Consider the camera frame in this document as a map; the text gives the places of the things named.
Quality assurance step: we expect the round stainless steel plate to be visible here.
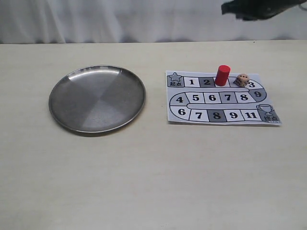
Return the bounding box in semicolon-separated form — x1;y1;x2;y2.
48;65;146;135

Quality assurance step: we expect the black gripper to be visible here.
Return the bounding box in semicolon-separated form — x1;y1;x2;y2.
221;0;307;22

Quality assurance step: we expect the red cylinder game piece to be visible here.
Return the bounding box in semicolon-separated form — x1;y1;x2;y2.
214;65;231;86

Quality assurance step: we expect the wooden die with black pips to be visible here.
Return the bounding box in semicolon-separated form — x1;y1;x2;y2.
235;74;249;87

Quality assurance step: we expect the white curtain backdrop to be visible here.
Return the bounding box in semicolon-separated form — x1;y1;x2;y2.
0;0;307;44

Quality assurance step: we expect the printed paper game board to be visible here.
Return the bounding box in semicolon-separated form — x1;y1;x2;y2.
165;71;282;126

